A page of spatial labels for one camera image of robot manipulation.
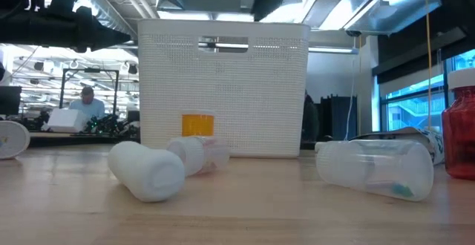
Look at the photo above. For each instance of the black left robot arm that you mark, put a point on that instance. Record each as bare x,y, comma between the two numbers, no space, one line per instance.
37,27

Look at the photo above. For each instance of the person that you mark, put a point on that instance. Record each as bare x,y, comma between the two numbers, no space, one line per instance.
311,119
88,105

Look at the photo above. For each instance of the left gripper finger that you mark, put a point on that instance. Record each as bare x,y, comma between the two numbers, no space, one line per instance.
111,32
111,42

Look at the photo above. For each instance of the dome security camera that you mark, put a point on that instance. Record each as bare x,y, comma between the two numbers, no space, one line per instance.
353,33

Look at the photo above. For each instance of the clear vial teal contents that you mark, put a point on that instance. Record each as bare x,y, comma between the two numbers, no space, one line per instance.
371,170

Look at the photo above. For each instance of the strip light fixture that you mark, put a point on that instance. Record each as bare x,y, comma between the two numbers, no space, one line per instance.
330,50

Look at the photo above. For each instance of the clear vial pink contents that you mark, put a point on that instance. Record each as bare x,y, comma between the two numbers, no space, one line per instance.
204,155

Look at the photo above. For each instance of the white box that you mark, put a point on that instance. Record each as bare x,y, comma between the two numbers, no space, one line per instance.
67,120

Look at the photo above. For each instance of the white tape roll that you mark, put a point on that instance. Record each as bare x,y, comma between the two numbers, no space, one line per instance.
13,140

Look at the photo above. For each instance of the black table frame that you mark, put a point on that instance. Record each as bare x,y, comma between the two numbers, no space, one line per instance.
74,140

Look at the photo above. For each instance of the black folding panels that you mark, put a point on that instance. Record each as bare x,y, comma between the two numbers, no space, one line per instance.
339,119

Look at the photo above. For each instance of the red pill bottle white cap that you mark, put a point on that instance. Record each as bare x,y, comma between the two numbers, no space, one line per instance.
462,133

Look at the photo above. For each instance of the white opaque plastic bottle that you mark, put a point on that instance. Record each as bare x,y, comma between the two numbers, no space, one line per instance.
148,172

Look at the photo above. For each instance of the orange pill bottle white cap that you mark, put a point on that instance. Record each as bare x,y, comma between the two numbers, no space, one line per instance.
197,125

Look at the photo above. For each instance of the white perforated plastic basket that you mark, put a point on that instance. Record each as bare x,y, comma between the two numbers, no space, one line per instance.
241,96

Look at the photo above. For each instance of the black metal rig frame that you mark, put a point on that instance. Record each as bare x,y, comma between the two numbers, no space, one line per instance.
91,70

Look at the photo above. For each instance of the packet blue print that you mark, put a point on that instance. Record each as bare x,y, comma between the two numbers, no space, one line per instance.
434,144

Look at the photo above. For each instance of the black monitor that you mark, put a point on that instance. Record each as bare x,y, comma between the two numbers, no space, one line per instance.
10,100

